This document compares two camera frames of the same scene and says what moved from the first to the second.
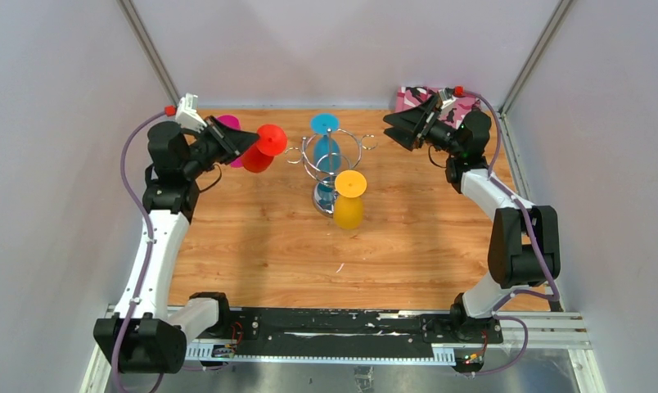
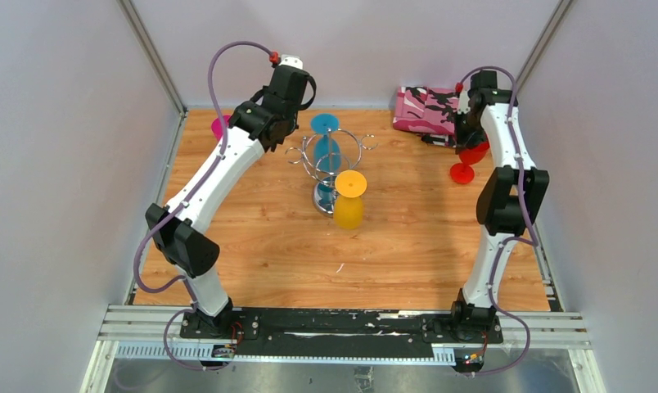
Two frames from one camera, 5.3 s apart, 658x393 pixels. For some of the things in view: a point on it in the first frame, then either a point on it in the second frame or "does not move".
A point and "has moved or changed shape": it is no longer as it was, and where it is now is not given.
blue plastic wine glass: x=326 y=158 does not move
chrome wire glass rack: x=327 y=155 does not move
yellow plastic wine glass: x=349 y=187 does not move
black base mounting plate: x=352 y=332 does not move
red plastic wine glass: x=272 y=142 has moved or changed shape
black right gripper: x=414 y=119 → x=462 y=141
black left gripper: x=234 y=142 → x=265 y=88
